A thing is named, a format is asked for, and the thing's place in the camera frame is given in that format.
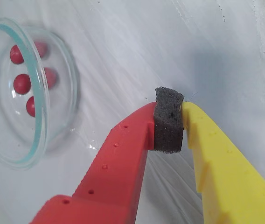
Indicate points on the clear glass bowl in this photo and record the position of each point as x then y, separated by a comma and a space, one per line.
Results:
62, 112

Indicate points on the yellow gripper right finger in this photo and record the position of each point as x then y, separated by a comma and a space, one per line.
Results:
235, 186

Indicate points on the plain red round candy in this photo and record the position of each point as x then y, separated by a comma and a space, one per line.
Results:
50, 78
22, 84
40, 49

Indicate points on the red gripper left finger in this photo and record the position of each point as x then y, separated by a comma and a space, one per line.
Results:
113, 177

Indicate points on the red candy with m print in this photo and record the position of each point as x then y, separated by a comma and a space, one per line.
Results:
17, 54
31, 106

